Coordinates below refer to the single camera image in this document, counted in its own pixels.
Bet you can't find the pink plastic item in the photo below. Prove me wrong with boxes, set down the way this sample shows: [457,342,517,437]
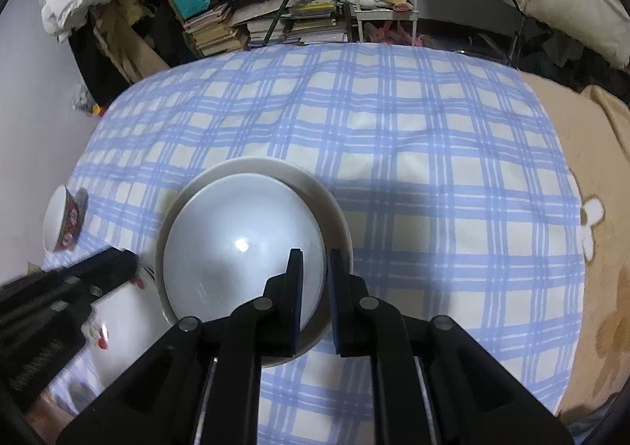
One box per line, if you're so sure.
[368,22,425,48]

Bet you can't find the large white bowl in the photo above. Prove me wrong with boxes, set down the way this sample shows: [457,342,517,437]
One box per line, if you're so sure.
[155,157,354,368]

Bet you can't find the pile of books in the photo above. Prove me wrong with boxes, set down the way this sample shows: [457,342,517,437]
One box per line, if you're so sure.
[182,0,351,58]

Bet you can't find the beige cardboard sheets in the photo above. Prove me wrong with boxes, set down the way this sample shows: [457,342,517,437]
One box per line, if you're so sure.
[93,0,172,84]

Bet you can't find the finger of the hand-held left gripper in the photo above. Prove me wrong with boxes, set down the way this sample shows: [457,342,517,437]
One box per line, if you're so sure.
[63,247,139,299]

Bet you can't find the blue plaid tablecloth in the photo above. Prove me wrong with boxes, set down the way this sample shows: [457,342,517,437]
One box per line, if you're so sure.
[42,42,586,428]

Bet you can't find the small white bowl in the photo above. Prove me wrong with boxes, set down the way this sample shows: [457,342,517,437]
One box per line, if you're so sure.
[162,172,328,335]

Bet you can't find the red patterned bowl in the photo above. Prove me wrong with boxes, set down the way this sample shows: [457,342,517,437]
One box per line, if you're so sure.
[42,185,89,254]

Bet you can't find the colourful snack packets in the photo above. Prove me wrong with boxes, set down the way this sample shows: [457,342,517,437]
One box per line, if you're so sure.
[73,81,107,120]

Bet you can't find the black clothing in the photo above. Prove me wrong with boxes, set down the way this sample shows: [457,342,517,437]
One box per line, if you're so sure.
[68,26,130,107]

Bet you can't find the beige bear print blanket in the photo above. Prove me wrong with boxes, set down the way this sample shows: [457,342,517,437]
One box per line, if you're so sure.
[521,71,630,426]

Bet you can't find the large cherry print plate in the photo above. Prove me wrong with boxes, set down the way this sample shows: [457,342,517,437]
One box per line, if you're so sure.
[46,253,173,421]

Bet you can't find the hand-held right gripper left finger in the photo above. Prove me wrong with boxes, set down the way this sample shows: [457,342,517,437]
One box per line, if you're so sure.
[56,248,304,445]

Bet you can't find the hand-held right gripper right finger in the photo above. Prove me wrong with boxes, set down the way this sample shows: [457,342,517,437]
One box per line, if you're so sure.
[330,248,575,445]

